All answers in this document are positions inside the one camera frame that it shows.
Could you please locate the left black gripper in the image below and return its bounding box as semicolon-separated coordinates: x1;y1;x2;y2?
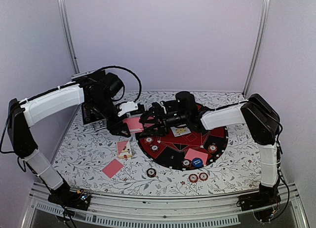
89;95;131;137

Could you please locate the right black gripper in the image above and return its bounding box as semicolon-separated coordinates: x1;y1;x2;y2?
139;108;188;138

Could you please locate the pink playing card deck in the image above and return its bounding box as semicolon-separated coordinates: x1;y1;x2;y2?
123;117;144;133

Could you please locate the orange chip sector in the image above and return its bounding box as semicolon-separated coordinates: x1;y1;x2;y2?
145;137;153;144
207;145;217;153

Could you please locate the face up card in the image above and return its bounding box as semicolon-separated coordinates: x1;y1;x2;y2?
117;141;131;153
171;127;191;137

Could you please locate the dark chip sector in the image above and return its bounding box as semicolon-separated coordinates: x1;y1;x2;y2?
182;159;192;168
151;145;159;152

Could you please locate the pink card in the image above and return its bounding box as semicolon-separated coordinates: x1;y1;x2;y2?
102;159;123;178

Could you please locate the pink card sector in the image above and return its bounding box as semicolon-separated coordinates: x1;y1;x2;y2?
185;149;208;164

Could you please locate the dark brown chip stack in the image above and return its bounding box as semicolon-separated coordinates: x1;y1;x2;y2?
146;168;156;178

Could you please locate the dark chip bottom sector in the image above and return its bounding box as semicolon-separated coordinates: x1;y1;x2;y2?
182;159;192;168

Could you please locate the blue small blind button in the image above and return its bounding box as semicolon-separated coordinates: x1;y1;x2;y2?
192;157;203;168

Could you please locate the orange chip stack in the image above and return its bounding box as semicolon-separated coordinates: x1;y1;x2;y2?
188;174;198;183

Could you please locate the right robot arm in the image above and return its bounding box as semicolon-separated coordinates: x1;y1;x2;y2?
136;91;284;222

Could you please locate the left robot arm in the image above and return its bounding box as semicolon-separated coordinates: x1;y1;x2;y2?
1;65;142;211

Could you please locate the face up card on holder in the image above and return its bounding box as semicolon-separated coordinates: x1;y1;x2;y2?
117;141;131;153

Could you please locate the wooden card holder block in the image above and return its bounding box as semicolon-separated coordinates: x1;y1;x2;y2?
118;149;133;159

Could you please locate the aluminium poker chip case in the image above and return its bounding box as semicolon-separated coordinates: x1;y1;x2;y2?
71;70;106;130

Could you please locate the round red black poker mat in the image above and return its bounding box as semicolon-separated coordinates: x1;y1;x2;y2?
135;99;229;170

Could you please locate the floral table cloth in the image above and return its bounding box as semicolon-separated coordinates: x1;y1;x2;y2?
48;90;279;197

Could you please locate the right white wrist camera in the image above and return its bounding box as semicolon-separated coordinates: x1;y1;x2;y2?
159;101;167;114

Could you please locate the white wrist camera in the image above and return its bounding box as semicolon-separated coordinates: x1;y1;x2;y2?
118;101;138;117
159;101;167;114

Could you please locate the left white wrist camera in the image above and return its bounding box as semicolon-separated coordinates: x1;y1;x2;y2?
118;101;138;117

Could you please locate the front aluminium rail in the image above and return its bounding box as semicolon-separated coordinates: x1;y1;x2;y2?
21;183;309;228

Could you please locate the left aluminium frame post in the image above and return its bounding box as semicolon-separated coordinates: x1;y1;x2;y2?
57;0;79;74

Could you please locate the aluminium frame post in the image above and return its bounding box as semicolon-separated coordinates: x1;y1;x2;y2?
242;0;271;97
57;0;79;74

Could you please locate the right aluminium frame post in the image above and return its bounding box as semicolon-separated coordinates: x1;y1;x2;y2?
242;0;271;97

